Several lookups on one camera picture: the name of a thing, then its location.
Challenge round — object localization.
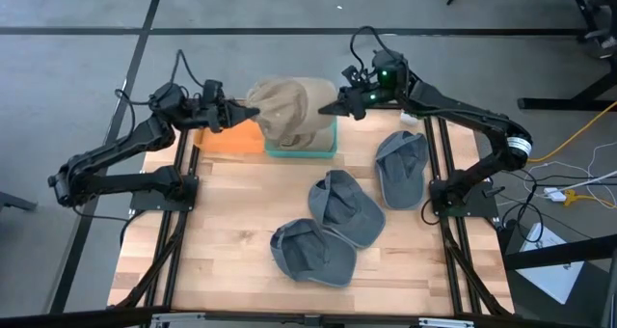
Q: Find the silver metal bracket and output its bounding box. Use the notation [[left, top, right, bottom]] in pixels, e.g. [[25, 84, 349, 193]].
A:
[[150, 312, 207, 328], [417, 316, 476, 328]]

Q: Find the black desk frame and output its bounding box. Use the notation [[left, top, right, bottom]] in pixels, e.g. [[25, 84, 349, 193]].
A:
[[518, 0, 617, 113]]

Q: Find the thick white cable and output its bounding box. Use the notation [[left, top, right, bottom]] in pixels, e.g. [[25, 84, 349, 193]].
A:
[[558, 170, 617, 194]]

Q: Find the black floor cable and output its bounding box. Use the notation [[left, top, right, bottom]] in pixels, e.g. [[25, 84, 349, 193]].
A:
[[500, 172, 617, 245]]

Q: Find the black beam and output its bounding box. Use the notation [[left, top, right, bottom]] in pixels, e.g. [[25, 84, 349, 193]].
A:
[[503, 233, 617, 272]]

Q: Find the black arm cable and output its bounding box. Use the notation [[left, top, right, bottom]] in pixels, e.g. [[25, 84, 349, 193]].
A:
[[115, 49, 204, 107], [349, 25, 411, 78]]

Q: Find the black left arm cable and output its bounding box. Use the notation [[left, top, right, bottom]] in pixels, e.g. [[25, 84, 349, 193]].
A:
[[115, 49, 204, 107]]

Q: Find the yellow plug with cable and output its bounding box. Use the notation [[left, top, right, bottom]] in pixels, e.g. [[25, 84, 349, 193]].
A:
[[562, 188, 617, 209]]

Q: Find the yellow floor cable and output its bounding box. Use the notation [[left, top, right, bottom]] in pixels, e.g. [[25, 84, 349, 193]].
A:
[[527, 100, 617, 164]]

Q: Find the gray post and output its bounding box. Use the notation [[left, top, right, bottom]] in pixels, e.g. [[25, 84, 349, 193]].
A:
[[599, 250, 617, 328]]

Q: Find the white power strip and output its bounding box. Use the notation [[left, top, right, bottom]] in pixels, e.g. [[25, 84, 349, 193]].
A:
[[543, 186, 568, 204]]

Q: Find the black frame crossbar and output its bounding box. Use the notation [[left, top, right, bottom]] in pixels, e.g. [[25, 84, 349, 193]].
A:
[[0, 304, 617, 328]]

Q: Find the white box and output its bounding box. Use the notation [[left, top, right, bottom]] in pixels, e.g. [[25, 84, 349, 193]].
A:
[[517, 221, 585, 306]]

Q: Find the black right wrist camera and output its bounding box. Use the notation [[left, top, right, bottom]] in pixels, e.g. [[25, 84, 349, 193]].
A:
[[340, 64, 368, 89]]

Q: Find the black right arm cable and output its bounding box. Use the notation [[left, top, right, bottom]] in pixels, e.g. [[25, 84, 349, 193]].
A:
[[349, 25, 411, 78]]

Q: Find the gray baseball cap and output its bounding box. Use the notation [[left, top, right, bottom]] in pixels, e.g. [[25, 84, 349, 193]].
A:
[[308, 169, 387, 250], [374, 129, 430, 211], [269, 217, 359, 288]]

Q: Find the black aluminium table frame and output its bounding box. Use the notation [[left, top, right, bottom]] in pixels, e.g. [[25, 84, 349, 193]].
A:
[[113, 96, 515, 317]]

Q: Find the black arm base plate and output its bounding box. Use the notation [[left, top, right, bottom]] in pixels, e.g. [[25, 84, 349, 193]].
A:
[[430, 178, 500, 219], [128, 173, 200, 212]]

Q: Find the black floor foot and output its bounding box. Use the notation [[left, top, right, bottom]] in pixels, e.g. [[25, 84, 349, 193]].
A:
[[0, 190, 39, 213]]

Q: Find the thin white cable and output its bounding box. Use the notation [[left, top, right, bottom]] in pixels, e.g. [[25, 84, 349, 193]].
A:
[[586, 142, 617, 208]]

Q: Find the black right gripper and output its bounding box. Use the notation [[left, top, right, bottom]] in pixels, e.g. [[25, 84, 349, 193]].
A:
[[317, 85, 385, 123]]

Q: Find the beige baseball cap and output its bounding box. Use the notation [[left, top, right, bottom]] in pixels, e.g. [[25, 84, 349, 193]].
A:
[[288, 120, 337, 151], [245, 75, 339, 146]]

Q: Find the teal plastic tray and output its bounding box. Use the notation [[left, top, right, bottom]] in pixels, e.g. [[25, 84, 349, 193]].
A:
[[263, 118, 338, 159]]

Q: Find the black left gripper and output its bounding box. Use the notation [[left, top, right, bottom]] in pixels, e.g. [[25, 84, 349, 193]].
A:
[[194, 97, 262, 134]]

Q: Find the orange plastic tray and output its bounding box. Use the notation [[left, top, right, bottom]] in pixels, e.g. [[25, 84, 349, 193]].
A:
[[194, 120, 266, 155]]

